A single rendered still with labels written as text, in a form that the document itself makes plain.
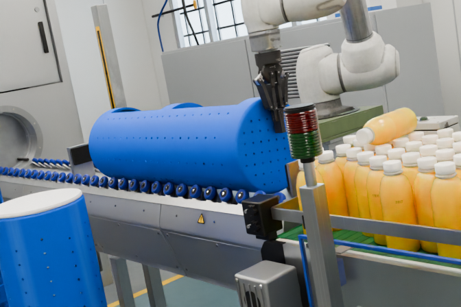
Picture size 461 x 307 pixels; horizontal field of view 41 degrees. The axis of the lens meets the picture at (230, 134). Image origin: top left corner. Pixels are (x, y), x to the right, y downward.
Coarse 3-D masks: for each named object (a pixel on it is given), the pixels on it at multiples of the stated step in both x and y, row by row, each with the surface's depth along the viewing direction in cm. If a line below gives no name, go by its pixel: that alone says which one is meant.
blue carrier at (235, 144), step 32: (96, 128) 236; (128, 128) 218; (160, 128) 203; (192, 128) 189; (224, 128) 177; (256, 128) 177; (96, 160) 237; (128, 160) 218; (160, 160) 203; (192, 160) 189; (224, 160) 177; (256, 160) 177; (288, 160) 185
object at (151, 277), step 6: (144, 270) 266; (150, 270) 264; (156, 270) 266; (144, 276) 267; (150, 276) 264; (156, 276) 266; (150, 282) 264; (156, 282) 266; (150, 288) 266; (156, 288) 266; (150, 294) 267; (156, 294) 266; (162, 294) 268; (150, 300) 268; (156, 300) 266; (162, 300) 268; (150, 306) 269; (156, 306) 266; (162, 306) 268
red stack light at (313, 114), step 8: (304, 112) 117; (312, 112) 118; (288, 120) 119; (296, 120) 118; (304, 120) 117; (312, 120) 118; (288, 128) 119; (296, 128) 118; (304, 128) 118; (312, 128) 118
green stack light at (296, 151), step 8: (288, 136) 120; (296, 136) 118; (304, 136) 118; (312, 136) 118; (320, 136) 120; (296, 144) 119; (304, 144) 118; (312, 144) 118; (320, 144) 120; (296, 152) 119; (304, 152) 118; (312, 152) 118; (320, 152) 119
